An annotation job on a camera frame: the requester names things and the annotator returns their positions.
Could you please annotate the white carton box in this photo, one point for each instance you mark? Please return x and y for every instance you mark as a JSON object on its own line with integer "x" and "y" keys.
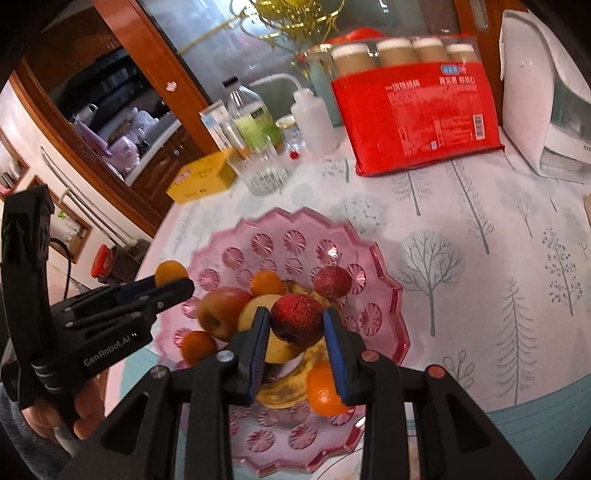
{"x": 216, "y": 129}

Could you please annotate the yellow apple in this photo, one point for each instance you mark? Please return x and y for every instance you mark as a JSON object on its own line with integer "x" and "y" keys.
{"x": 249, "y": 311}

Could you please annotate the yellow cardboard box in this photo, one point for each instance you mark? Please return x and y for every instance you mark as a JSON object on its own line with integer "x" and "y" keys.
{"x": 203, "y": 177}

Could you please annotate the small jar gold lid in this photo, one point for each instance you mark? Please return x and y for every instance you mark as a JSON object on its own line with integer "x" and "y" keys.
{"x": 290, "y": 136}

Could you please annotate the white squeeze bottle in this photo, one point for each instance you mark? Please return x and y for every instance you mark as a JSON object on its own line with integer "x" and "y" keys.
{"x": 314, "y": 120}

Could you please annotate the clear plastic bottle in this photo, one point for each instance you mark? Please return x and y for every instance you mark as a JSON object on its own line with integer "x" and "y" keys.
{"x": 244, "y": 104}

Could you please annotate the pink glass fruit bowl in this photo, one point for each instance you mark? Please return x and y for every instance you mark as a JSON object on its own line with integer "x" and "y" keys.
{"x": 295, "y": 240}

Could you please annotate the red round object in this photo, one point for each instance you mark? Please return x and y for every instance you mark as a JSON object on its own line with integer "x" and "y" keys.
{"x": 102, "y": 261}

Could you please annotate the yellow banana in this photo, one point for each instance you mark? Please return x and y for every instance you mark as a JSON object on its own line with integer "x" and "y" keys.
{"x": 281, "y": 394}

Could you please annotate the person's left hand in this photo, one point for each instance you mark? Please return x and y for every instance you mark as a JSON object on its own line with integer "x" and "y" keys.
{"x": 90, "y": 406}

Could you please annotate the red paper cup package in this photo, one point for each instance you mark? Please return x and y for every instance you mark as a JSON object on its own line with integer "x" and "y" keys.
{"x": 415, "y": 124}

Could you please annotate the tree print tablecloth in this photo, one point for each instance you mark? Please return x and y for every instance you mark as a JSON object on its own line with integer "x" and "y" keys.
{"x": 461, "y": 277}

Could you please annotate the teal vase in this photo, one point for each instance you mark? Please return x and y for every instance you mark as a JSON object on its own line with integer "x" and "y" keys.
{"x": 321, "y": 87}

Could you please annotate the frosted glass door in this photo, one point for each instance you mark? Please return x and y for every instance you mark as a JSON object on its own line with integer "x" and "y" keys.
{"x": 207, "y": 55}

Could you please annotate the small red fruit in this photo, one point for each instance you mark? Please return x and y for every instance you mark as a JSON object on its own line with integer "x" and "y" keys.
{"x": 331, "y": 281}
{"x": 295, "y": 321}

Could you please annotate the large red apple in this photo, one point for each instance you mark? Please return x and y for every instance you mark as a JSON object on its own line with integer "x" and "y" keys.
{"x": 221, "y": 314}

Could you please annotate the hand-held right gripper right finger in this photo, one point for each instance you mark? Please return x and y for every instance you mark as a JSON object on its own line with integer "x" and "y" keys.
{"x": 337, "y": 362}

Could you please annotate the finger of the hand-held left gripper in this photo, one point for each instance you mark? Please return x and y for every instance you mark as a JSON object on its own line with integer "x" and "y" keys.
{"x": 161, "y": 297}
{"x": 141, "y": 287}

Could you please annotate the clear drinking glass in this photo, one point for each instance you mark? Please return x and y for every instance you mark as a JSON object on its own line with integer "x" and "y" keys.
{"x": 263, "y": 177}

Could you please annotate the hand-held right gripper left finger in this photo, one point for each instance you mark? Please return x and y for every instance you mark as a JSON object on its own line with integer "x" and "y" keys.
{"x": 257, "y": 362}

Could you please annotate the orange tangerine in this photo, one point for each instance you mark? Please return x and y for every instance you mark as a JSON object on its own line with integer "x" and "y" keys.
{"x": 170, "y": 271}
{"x": 265, "y": 282}
{"x": 198, "y": 346}
{"x": 318, "y": 392}

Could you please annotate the white countertop appliance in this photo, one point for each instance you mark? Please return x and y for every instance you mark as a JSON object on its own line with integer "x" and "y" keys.
{"x": 526, "y": 92}

